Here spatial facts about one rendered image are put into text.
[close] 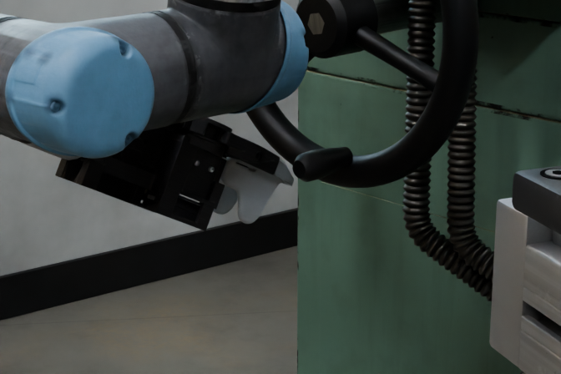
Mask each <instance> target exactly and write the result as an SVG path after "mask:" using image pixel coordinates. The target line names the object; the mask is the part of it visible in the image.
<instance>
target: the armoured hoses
mask: <svg viewBox="0 0 561 374"><path fill-rule="evenodd" d="M436 4H437V3H436V1H435V0H410V1H409V2H408V5H409V6H410V8H409V9H408V10H407V11H408V12H409V14H410V16H409V17H408V18H407V19H408V21H409V22H410V23H409V24H408V25H407V27H408V28H409V29H410V30H409V31H408V32H407V35H408V36H409V37H410V38H409V39H408V40H407V43H408V44H409V46H408V47H407V51H408V52H409V54H411V55H412V56H414V57H415V58H418V59H419V60H421V61H423V62H424V63H426V64H428V65H429V66H431V67H433V66H434V64H435V63H434V62H433V61H432V60H433V59H434V57H435V55H434V54H433V53H432V52H433V51H434V50H435V48H434V46H433V44H434V43H435V42H436V41H435V39H434V38H433V37H434V36H435V34H436V33H435V32H434V31H433V29H434V28H435V27H436V25H435V24H434V21H435V20H436V17H435V16H434V14H435V13H436V9H435V8H434V7H435V6H436ZM477 79H478V78H477V76H476V75H475V74H474V79H473V85H472V88H471V91H470V94H469V97H468V100H467V103H466V106H465V108H464V110H463V112H462V115H461V117H460V119H459V120H458V122H457V125H456V127H455V128H454V130H453V131H452V133H451V135H450V136H449V137H448V139H447V141H448V142H449V143H450V144H449V145H448V147H447V148H448V149H449V150H450V151H449V152H448V153H447V156H448V157H449V158H450V159H449V160H448V161H447V163H448V164H449V165H450V166H449V167H448V168H447V171H448V172H449V175H448V176H447V178H448V179H449V181H448V183H447V186H448V187H449V189H448V190H447V193H448V194H449V196H448V197H447V201H448V202H449V203H448V205H447V208H448V209H449V211H448V212H447V216H448V217H449V218H448V219H447V224H448V225H449V226H448V228H447V232H448V233H449V234H450V237H449V239H446V236H445V235H440V230H438V231H436V227H432V226H433V223H430V221H431V218H428V217H429V216H430V214H429V213H428V211H429V210H430V208H429V207H428V205H429V204H430V200H429V199H428V198H429V197H430V193H429V192H428V191H429V190H430V189H431V187H430V185H429V183H430V182H431V180H430V179H429V176H430V175H431V172H430V171H429V169H430V168H431V167H432V166H431V165H430V164H429V162H430V161H431V160H432V158H430V159H429V160H428V161H427V162H426V163H425V164H424V165H423V166H421V167H420V168H419V169H417V170H415V171H414V172H412V173H411V174H409V175H408V176H406V177H405V178H404V180H403V182H404V183H405V185H404V186H403V189H404V190H405V192H404V193H403V197H404V198H405V199H404V200H403V202H402V203H403V204H404V207H403V208H402V210H403V212H404V213H405V215H404V216H403V219H404V220H405V221H406V224H405V228H406V229H407V230H409V233H408V235H409V237H410V238H411V239H413V240H414V245H416V246H420V251H421V252H426V253H427V257H432V259H433V261H438V264H439V265H444V268H445V270H450V272H451V275H456V277H457V279H462V282H463V283H465V284H466V283H468V286H469V288H474V290H475V292H480V295H481V296H483V297H484V296H486V298H487V301H492V292H493V260H494V251H492V250H491V248H490V247H486V245H485V243H483V244H481V241H482V240H478V235H475V234H476V232H477V231H475V230H474V229H475V227H476V226H475V225H473V224H474V222H475V219H474V218H473V216H474V215H475V212H474V211H473V210H474V208H475V204H474V203H473V202H474V200H475V197H474V196H473V195H474V194H475V192H476V191H475V189H474V186H475V182H474V179H475V178H476V176H475V174H474V172H475V170H476V168H475V167H474V165H475V163H476V160H475V159H474V157H475V156H476V153H475V152H474V150H475V149H476V147H477V146H476V145H475V144H474V142H475V141H476V137H475V136H474V135H475V133H477V131H476V129H475V128H474V127H475V126H476V125H477V124H476V122H475V121H474V119H475V118H476V117H477V115H476V114H475V113H474V112H475V111H476V110H477V108H476V107H475V106H474V104H475V103H476V102H477V100H476V99H475V98H474V97H475V96H476V95H477V92H476V91H475V90H474V89H475V88H476V87H477V85H476V84H475V83H474V82H475V81H476V80H477ZM406 80H407V81H408V83H407V84H406V87H407V89H408V90H407V91H406V95H407V98H406V100H405V101H406V103H407V106H406V107H405V109H406V111H407V112H406V114H405V116H406V118H407V120H406V121H405V125H406V128H405V129H404V130H405V132H406V133H408V132H409V131H410V130H411V129H412V127H413V126H414V125H415V123H416V122H417V121H418V120H419V118H420V117H421V115H422V113H423V111H424V109H425V108H426V107H427V104H428V102H429V99H430V98H431V96H432V91H430V90H429V89H427V88H425V87H423V86H422V85H421V84H419V83H418V82H416V81H415V80H413V79H412V78H410V77H408V76H407V77H406Z"/></svg>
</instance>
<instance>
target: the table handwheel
mask: <svg viewBox="0 0 561 374"><path fill-rule="evenodd" d="M409 1H410V0H300V1H299V3H298V5H297V9H296V13H297V14H298V16H299V18H300V19H301V21H302V23H303V25H304V28H305V30H306V34H305V35H304V39H305V44H306V47H308V48H309V58H308V63H309V62H310V61H311V60H312V59H313V58H314V57H315V56H316V57H318V58H333V57H337V56H341V55H346V54H350V53H358V52H360V51H363V50H366V51H367V52H368V53H370V54H372V55H374V56H376V57H377V58H379V59H381V60H382V61H384V62H386V63H388V64H390V65H391V66H393V67H394V68H396V69H398V70H399V71H401V72H402V73H404V74H406V75H407V76H408V77H410V78H412V79H413V80H415V81H416V82H418V83H419V84H421V85H422V86H423V87H425V88H427V89H429V90H430V91H432V96H431V98H430V99H429V102H428V104H427V107H426V108H425V109H424V111H423V113H422V115H421V117H420V118H419V120H418V121H417V122H416V123H415V125H414V126H413V127H412V129H411V130H410V131H409V132H408V133H407V134H406V135H405V136H404V137H403V138H402V139H400V140H399V141H398V142H396V143H395V144H394V145H392V146H390V147H389V148H387V149H384V150H382V151H380V152H377V153H375V154H368V155H353V160H352V163H351V164H350V165H348V166H346V167H344V168H342V169H340V170H338V171H336V172H335V173H333V174H329V175H327V176H326V177H324V178H322V179H319V180H320V181H323V182H326V183H328V184H334V185H338V186H342V187H347V188H370V187H376V186H380V185H384V184H389V183H391V182H394V181H397V180H399V179H402V178H404V177H406V176H408V175H409V174H411V173H412V172H414V171H415V170H417V169H419V168H420V167H421V166H423V165H424V164H425V163H426V162H427V161H428V160H429V159H430V158H431V157H432V156H433V155H434V154H435V153H436V152H437V151H438V150H439V149H440V148H441V147H442V146H443V145H444V143H445V142H446V141H447V139H448V137H449V136H450V135H451V133H452V131H453V130H454V128H455V127H456V125H457V122H458V120H459V119H460V117H461V115H462V112H463V110H464V108H465V106H466V103H467V101H468V97H469V94H470V91H471V88H472V85H473V79H474V74H475V70H476V65H477V60H478V43H479V17H478V0H435V1H436V3H437V4H436V6H435V7H434V8H435V9H436V13H435V14H434V16H435V17H436V20H435V21H434V23H441V22H442V56H441V62H440V67H439V71H438V70H436V69H435V68H433V67H431V66H429V65H428V64H426V63H424V62H423V61H421V60H419V59H418V58H415V57H414V56H412V55H411V54H409V53H407V52H405V51H404V50H402V49H401V48H399V47H398V46H397V45H395V44H394V43H392V42H390V41H388V40H387V39H385V38H384V37H383V36H381V35H380V33H388V32H393V31H397V30H402V29H406V28H408V27H407V25H408V24H409V23H410V22H409V21H408V19H407V18H408V17H409V16H410V14H409V12H408V11H407V10H408V9H409V8H410V6H409V5H408V2H409ZM246 113H247V114H248V116H249V118H250V120H251V121H252V123H253V124H254V126H255V127H256V128H257V129H258V131H259V132H260V134H261V135H262V136H263V138H264V139H265V140H266V141H267V142H268V143H269V145H270V146H271V147H272V148H273V149H274V150H275V151H276V152H277V153H278V154H279V155H281V156H282V157H283V158H284V159H285V160H286V161H288V162H289V163H290V164H292V165H293V164H294V162H295V159H296V157H297V156H298V155H299V154H303V153H305V152H308V151H311V150H314V149H324V148H323V147H321V146H320V145H319V144H316V143H314V142H313V141H311V140H310V139H308V138H307V137H306V136H305V135H304V134H303V133H301V132H300V131H299V130H298V129H297V128H296V127H295V126H294V125H293V124H292V123H291V122H290V121H289V120H288V118H287V117H286V116H285V115H284V114H283V113H282V111H281V110H280V108H279V107H278V105H277V104H276V102H274V103H273V104H268V105H266V106H262V107H259V108H256V109H252V110H251V111H249V112H246Z"/></svg>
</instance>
